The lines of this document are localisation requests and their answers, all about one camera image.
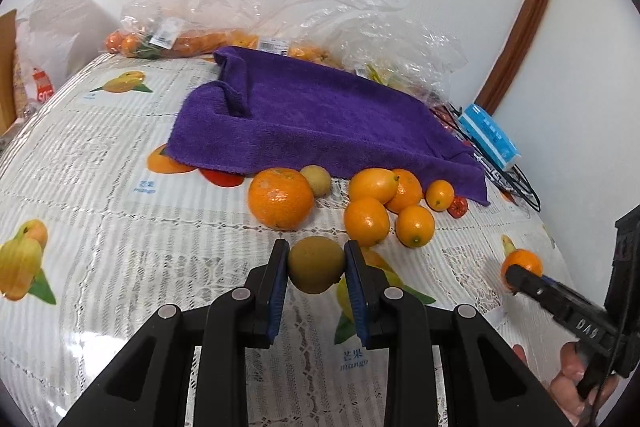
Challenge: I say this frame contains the small orange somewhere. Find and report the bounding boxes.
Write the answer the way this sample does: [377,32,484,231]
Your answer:
[501,249,544,291]
[424,180,456,212]

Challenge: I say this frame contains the small red fruit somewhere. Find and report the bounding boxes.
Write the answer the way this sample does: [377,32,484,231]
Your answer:
[447,196,469,219]

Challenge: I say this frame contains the round orange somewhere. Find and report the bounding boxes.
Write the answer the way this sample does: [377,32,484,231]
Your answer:
[343,197,390,247]
[395,205,435,248]

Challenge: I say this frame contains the brown kiwi fruit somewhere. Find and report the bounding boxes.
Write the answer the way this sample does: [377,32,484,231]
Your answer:
[288,236,345,295]

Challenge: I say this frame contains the oval orange kumquat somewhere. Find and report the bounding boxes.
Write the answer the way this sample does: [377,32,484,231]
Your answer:
[348,168,399,205]

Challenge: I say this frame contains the large orange mandarin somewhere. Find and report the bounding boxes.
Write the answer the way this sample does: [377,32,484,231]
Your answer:
[247,167,314,231]

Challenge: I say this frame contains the person's right hand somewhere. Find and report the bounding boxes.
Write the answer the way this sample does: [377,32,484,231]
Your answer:
[512,340,622,427]

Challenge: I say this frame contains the fruit-print tablecloth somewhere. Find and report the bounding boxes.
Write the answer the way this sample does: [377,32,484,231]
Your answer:
[1,54,570,426]

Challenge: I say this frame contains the blue tissue pack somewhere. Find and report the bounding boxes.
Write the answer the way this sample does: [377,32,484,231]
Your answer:
[458,104,520,171]

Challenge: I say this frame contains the small yellow-brown kiwi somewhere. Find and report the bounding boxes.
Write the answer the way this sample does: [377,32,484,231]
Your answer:
[300,165,332,198]

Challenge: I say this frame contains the purple towel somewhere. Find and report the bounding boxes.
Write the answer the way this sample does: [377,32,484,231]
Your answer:
[166,46,488,205]

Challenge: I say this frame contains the white plastic bag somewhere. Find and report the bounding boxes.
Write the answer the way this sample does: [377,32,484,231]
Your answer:
[14,0,116,107]

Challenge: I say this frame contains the clear bag of oranges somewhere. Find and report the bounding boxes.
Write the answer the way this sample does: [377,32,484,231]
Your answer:
[103,0,262,61]

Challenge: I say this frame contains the cardboard box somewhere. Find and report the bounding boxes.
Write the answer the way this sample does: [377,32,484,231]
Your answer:
[0,10,16,135]

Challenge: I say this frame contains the clear crumpled plastic bag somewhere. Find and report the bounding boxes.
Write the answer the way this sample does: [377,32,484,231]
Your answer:
[257,0,466,106]

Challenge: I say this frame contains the brown wooden door frame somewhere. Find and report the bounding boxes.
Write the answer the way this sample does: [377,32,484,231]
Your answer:
[475,0,550,115]

